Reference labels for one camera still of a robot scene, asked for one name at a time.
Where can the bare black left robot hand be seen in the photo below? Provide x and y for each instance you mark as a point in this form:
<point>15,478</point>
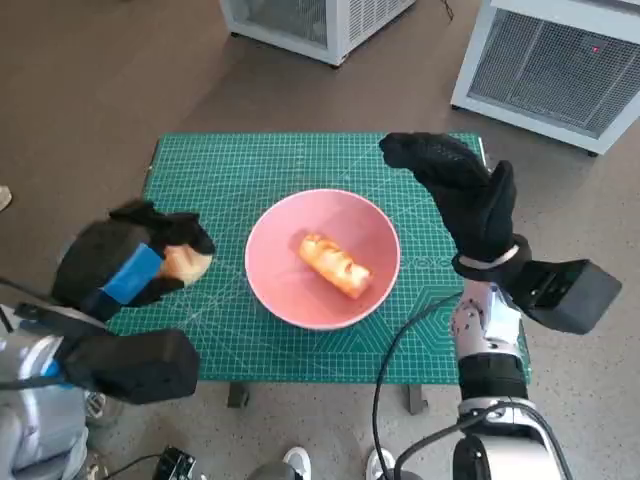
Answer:
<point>100,255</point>

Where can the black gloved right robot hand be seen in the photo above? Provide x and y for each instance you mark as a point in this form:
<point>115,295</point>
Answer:
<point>475,215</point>

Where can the round toy bread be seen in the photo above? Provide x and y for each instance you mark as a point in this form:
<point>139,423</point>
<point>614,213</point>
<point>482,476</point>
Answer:
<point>187,267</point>

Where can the long ridged toy bread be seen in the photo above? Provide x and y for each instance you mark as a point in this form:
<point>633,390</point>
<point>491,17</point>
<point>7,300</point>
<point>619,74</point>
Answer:
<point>335,265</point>

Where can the pink bowl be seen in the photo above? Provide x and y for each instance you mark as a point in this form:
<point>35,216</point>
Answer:
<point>280,280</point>

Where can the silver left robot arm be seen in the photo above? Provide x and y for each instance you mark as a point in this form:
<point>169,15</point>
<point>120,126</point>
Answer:
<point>30,355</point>

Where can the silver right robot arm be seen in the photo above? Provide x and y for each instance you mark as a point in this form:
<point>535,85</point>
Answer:
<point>490,370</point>

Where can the person's beige shoe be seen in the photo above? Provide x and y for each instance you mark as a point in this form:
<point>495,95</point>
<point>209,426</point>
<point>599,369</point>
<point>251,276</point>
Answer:
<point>5,199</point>

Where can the large white mesh cabinet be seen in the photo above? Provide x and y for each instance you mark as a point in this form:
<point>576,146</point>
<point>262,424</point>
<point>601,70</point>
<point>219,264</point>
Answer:
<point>550,65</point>

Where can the green cutting mat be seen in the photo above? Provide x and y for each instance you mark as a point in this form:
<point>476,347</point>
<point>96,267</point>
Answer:
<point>300,160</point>

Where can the person in pale clothing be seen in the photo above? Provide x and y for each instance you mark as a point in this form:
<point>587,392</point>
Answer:
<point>40,435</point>

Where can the small black device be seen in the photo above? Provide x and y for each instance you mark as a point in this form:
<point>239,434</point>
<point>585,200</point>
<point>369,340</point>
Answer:
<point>175,465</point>

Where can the small white mesh cabinet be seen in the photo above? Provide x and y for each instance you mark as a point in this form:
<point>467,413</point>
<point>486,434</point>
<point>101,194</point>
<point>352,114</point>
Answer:
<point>300,25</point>

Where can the white shoe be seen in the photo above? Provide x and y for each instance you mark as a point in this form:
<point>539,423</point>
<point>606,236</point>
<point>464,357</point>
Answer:
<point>376,465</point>
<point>297,462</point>

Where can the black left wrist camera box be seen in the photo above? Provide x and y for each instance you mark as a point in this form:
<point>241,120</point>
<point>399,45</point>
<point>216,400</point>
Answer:
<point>135,365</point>

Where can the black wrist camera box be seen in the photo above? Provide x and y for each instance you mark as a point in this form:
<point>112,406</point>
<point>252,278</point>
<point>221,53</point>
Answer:
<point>575,300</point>
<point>135,365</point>

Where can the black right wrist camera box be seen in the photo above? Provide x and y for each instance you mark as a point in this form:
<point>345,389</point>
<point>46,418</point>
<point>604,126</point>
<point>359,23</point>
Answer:
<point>575,300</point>

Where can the dark table leg bracket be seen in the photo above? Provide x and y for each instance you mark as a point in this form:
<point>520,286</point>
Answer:
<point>240,396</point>
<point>418,400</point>

